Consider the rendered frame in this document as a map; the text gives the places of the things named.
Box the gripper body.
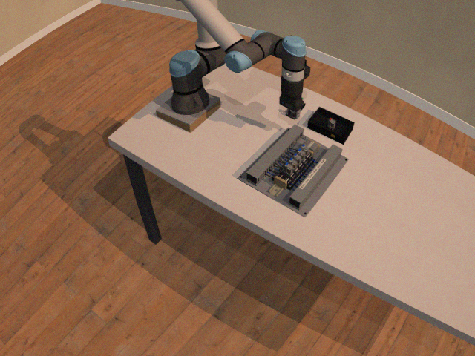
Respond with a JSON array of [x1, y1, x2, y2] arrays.
[[279, 60, 310, 112]]

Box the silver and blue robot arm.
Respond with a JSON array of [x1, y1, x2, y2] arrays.
[[169, 0, 306, 115]]

